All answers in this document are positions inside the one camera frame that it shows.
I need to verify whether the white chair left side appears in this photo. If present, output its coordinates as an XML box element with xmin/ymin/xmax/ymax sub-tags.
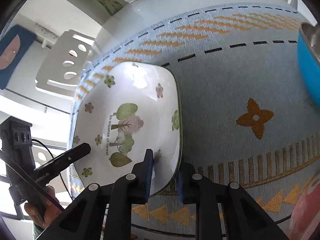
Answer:
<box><xmin>35</xmin><ymin>29</ymin><xmax>95</xmax><ymax>100</ymax></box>

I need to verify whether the blue steel bowl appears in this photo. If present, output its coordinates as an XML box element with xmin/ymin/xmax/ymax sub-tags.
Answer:
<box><xmin>297</xmin><ymin>22</ymin><xmax>320</xmax><ymax>107</ymax></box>

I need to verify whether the pink cartoon plate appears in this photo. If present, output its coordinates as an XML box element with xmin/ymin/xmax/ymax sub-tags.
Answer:
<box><xmin>289</xmin><ymin>174</ymin><xmax>319</xmax><ymax>239</ymax></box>

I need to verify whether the white floral plate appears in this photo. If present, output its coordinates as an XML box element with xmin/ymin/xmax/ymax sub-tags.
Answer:
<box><xmin>72</xmin><ymin>62</ymin><xmax>182</xmax><ymax>195</ymax></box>

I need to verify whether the person's left hand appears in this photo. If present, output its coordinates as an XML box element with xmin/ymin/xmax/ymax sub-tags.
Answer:
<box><xmin>23</xmin><ymin>184</ymin><xmax>63</xmax><ymax>230</ymax></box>

